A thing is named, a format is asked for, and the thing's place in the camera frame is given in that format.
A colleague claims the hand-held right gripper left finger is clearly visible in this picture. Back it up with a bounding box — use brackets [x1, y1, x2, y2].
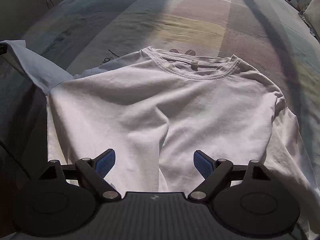
[40, 149, 120, 202]

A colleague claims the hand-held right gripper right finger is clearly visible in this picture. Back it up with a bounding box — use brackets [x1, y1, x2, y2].
[188, 150, 272, 202]

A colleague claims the white long-sleeved shirt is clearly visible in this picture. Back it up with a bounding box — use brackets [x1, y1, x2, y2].
[0, 39, 320, 240]

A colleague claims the bed with pastel patterned sheet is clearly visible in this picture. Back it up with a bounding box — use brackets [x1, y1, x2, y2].
[0, 0, 320, 240]

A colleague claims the cream printed pillow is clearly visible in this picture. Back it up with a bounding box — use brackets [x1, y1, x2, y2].
[299, 0, 320, 42]

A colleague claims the grey-blue pillow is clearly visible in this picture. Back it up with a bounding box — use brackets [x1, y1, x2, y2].
[289, 0, 316, 12]

